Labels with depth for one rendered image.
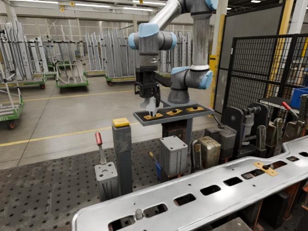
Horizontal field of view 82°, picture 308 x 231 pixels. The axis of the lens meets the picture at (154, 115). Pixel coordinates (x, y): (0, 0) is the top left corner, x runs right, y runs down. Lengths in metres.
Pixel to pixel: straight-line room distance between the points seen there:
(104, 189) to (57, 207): 0.51
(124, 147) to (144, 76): 0.31
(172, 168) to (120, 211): 0.23
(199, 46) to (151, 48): 0.44
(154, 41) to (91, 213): 0.60
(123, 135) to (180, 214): 0.37
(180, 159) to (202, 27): 0.70
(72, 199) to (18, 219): 0.23
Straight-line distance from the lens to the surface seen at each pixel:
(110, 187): 0.65
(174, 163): 0.69
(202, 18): 1.07
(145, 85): 0.70
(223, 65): 3.82
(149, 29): 0.70
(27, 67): 7.98
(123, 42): 7.80
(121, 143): 0.77
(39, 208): 1.16
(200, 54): 1.09
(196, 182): 0.70
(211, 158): 0.79
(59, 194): 1.19
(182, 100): 1.19
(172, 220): 0.58
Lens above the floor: 1.45
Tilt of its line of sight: 21 degrees down
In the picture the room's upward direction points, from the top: straight up
